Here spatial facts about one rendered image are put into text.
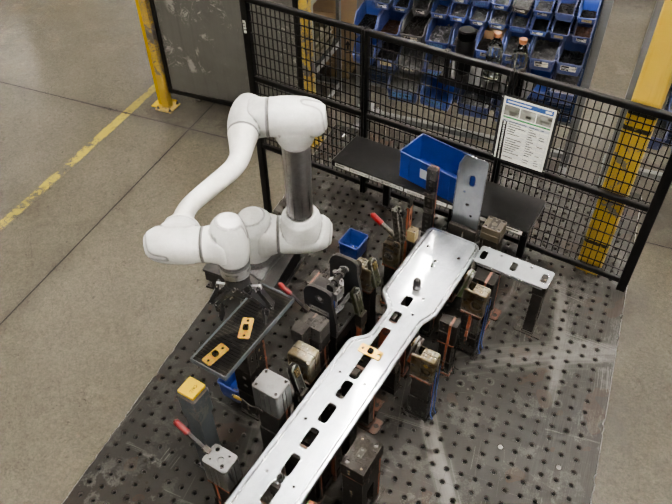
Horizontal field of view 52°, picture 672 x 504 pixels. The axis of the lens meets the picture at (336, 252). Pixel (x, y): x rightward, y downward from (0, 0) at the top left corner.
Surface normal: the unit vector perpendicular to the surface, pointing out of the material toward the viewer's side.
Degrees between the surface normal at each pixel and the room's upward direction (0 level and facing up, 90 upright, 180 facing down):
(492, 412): 0
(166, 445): 0
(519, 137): 90
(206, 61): 92
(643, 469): 0
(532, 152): 90
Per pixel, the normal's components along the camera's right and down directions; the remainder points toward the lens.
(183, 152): -0.01, -0.70
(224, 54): -0.38, 0.68
